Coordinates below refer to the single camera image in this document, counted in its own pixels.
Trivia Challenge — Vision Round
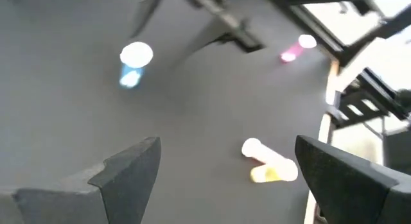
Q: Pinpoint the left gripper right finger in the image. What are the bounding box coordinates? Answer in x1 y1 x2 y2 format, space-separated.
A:
294 135 411 224

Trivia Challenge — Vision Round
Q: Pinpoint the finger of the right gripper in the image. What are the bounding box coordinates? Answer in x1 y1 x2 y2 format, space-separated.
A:
177 18 232 60
129 0 166 39

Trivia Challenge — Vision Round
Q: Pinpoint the yellow medicine bottle white cap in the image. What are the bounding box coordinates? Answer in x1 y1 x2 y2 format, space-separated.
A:
249 157 299 184

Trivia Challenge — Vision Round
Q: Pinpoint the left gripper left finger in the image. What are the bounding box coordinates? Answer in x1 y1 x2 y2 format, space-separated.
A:
0 136 162 224

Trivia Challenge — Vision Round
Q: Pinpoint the pink medicine bottle white cap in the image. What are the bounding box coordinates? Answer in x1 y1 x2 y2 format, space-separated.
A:
279 33 318 64

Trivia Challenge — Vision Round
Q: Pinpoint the black aluminium table frame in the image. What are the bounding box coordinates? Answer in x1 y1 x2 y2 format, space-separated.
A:
266 0 411 67

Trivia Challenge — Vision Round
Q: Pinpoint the light wooden edge strip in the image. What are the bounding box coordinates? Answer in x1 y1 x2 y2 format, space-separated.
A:
303 58 341 224

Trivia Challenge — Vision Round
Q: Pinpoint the blue medicine bottle white cap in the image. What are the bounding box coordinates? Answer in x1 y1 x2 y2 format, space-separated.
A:
118 40 154 89

